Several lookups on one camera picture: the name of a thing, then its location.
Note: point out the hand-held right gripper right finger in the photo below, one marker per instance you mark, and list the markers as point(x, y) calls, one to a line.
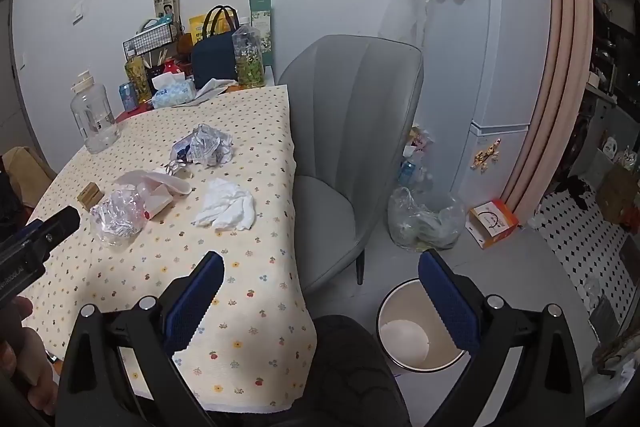
point(447, 307)

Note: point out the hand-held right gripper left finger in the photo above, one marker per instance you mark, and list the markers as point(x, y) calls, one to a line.
point(196, 302)

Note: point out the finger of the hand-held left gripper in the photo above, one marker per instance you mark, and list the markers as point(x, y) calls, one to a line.
point(57, 224)

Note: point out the small brown cardboard box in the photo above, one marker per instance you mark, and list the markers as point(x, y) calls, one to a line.
point(91, 195)

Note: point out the white waste bin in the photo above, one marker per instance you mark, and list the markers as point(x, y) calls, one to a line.
point(400, 302)

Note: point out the crushed clear plastic bottle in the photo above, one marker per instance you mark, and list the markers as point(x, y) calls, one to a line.
point(115, 217)

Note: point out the white tissue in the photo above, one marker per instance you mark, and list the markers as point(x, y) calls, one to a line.
point(225, 204)

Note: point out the white plastic wrapper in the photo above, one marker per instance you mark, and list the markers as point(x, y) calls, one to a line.
point(160, 181)

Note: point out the small silver foil scrap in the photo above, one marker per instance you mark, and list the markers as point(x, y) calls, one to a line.
point(175, 168)

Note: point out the blue white packet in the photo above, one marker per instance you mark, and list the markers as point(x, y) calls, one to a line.
point(181, 153)

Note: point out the silver foil wrapper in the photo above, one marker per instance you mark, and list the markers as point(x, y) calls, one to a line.
point(210, 142)

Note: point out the person's left hand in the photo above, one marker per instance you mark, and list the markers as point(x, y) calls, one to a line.
point(25, 357)

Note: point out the brown cloth chair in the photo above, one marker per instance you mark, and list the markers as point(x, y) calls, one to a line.
point(27, 172)

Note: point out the floral cream tablecloth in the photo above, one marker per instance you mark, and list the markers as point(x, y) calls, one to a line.
point(150, 257)

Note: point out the clear plastic floor bag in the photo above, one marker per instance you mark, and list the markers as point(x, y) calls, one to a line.
point(425, 219)

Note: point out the orange white cardboard box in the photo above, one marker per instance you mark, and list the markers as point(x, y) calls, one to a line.
point(492, 224)

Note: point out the clear plastic water jug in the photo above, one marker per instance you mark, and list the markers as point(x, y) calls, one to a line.
point(95, 122)

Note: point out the person's black trouser leg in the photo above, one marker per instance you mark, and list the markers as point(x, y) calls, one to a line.
point(350, 372)

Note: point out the blue cap floor bottle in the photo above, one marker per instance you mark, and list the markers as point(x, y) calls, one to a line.
point(407, 172)

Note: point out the gold figure fridge magnet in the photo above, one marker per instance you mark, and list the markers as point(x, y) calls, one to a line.
point(486, 154)

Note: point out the black cloth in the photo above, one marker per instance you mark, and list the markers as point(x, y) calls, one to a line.
point(575, 192)

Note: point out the blue tissue box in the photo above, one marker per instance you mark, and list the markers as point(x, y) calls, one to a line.
point(172, 96)

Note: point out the black mesh pen holder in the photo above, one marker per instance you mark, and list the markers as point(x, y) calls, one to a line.
point(154, 72)

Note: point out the white crumpled paper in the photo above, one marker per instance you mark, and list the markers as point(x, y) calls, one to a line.
point(215, 88)

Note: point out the grey plastic chair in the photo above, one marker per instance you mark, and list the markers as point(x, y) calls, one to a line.
point(350, 107)

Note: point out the navy lunch bag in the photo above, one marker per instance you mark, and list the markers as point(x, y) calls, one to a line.
point(212, 57)

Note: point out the yellow snack packet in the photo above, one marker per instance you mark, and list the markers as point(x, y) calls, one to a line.
point(196, 27)

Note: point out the yellow label drink bottle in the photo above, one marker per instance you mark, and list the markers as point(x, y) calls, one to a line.
point(249, 62)

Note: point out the white fridge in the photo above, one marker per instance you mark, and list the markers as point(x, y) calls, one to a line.
point(490, 57)

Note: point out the pink curtain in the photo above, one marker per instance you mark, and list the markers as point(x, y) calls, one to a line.
point(550, 57)

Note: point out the tall green box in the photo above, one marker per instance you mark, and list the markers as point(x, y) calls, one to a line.
point(261, 7)

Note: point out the white wall switch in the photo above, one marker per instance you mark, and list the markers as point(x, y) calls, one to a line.
point(81, 7)

